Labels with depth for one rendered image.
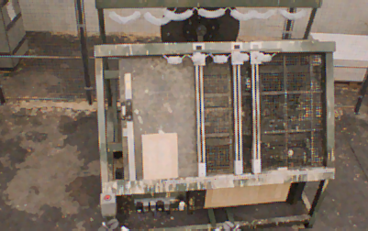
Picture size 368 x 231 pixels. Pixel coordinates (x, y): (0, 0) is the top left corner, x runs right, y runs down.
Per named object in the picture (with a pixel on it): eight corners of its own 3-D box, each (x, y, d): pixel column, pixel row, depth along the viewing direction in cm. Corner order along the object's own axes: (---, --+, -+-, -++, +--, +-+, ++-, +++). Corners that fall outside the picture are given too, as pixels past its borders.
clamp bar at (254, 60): (250, 171, 357) (258, 177, 333) (246, 43, 349) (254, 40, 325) (260, 170, 358) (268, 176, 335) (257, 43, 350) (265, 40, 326)
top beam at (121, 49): (94, 58, 333) (94, 57, 323) (94, 46, 332) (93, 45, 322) (330, 52, 360) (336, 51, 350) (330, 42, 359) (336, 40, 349)
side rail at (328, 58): (321, 165, 373) (327, 167, 362) (320, 53, 365) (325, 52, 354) (328, 164, 374) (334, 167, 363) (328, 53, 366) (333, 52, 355)
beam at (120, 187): (103, 192, 347) (102, 196, 336) (102, 180, 346) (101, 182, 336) (328, 176, 375) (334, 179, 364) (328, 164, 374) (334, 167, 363)
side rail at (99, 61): (102, 180, 347) (101, 182, 336) (95, 58, 339) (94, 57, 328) (108, 180, 347) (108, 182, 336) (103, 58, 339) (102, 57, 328)
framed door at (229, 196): (204, 205, 403) (204, 207, 401) (208, 169, 370) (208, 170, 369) (284, 199, 414) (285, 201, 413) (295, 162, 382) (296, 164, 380)
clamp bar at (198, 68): (195, 175, 351) (200, 181, 327) (191, 44, 342) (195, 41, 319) (206, 174, 352) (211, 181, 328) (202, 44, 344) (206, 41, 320)
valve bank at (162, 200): (132, 223, 343) (130, 205, 329) (131, 211, 354) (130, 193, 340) (186, 219, 349) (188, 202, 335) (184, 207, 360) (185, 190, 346)
